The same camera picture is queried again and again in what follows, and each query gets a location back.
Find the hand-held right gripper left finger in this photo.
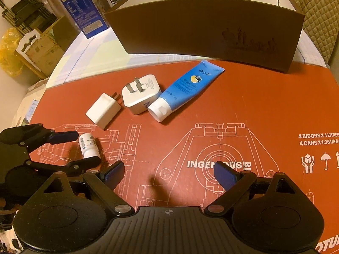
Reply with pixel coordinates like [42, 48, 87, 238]
[40, 160, 131, 216]

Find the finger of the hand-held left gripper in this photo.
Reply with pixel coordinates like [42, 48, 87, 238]
[0, 123, 80, 153]
[25, 156, 102, 177]

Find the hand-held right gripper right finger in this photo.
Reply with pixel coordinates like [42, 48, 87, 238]
[205, 161, 302, 216]

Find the small white bottle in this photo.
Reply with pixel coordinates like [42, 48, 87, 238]
[79, 133, 101, 159]

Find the brown storage box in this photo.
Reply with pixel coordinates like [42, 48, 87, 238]
[104, 0, 306, 73]

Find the small white charger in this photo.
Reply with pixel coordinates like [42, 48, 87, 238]
[85, 92, 123, 131]

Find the white printed bag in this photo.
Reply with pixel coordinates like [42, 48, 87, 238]
[11, 80, 48, 128]

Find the large white plug adapter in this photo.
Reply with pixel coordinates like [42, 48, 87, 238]
[121, 74, 163, 116]

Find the red printed cardboard sheet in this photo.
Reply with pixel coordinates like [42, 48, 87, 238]
[28, 59, 339, 254]

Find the cardboard box with hang tag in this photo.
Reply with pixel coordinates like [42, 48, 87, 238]
[14, 28, 67, 80]

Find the blue cream tube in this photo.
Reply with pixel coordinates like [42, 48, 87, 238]
[147, 60, 226, 123]

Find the yellow plastic bag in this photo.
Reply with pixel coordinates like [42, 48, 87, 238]
[0, 28, 26, 78]

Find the brown cardboard box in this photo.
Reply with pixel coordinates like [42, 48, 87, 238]
[50, 14, 80, 51]

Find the black metal folding rack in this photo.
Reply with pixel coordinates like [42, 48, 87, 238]
[0, 0, 58, 35]

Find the tall blue carton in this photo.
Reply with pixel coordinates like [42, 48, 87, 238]
[50, 0, 108, 40]

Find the beige quilted cloth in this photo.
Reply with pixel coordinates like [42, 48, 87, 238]
[275, 0, 339, 64]

